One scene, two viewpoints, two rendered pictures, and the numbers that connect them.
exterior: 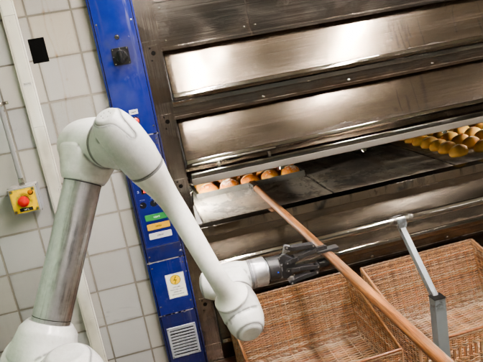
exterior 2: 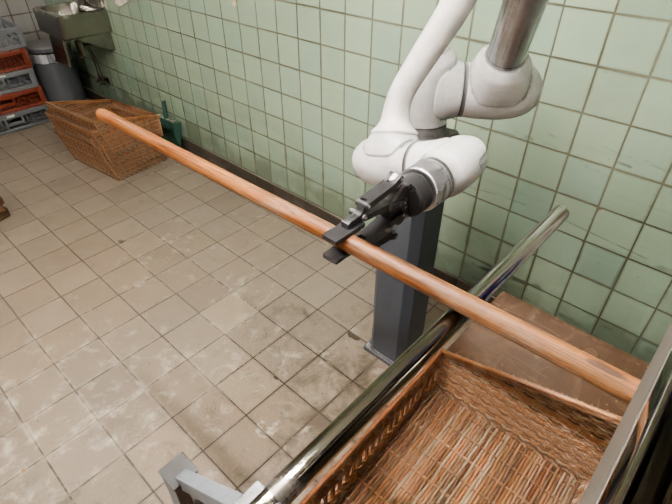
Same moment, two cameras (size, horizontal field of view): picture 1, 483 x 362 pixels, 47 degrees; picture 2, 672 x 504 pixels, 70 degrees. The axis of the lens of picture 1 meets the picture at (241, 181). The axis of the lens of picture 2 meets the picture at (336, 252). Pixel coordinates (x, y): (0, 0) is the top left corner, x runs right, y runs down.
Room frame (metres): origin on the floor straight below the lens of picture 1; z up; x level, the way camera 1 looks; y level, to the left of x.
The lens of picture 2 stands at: (2.12, -0.62, 1.65)
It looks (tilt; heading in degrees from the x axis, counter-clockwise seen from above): 38 degrees down; 142
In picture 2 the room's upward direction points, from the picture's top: straight up
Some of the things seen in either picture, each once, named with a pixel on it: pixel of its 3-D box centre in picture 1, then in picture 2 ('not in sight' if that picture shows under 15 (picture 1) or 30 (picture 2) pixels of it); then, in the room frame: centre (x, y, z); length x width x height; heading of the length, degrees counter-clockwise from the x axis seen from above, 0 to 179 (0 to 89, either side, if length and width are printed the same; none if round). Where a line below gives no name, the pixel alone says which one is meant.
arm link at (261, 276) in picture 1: (258, 271); (424, 185); (1.60, 0.00, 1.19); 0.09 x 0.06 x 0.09; 10
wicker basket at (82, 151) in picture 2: not in sight; (111, 144); (-1.38, 0.06, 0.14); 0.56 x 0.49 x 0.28; 16
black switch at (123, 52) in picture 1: (119, 49); not in sight; (2.07, 0.35, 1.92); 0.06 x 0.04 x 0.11; 100
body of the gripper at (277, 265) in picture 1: (280, 266); (401, 201); (1.61, -0.07, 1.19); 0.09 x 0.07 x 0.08; 100
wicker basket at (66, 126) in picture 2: not in sight; (105, 128); (-1.37, 0.05, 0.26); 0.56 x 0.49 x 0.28; 16
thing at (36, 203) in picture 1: (25, 198); not in sight; (2.01, 0.79, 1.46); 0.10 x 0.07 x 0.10; 100
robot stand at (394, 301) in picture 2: not in sight; (405, 259); (1.16, 0.46, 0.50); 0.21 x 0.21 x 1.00; 10
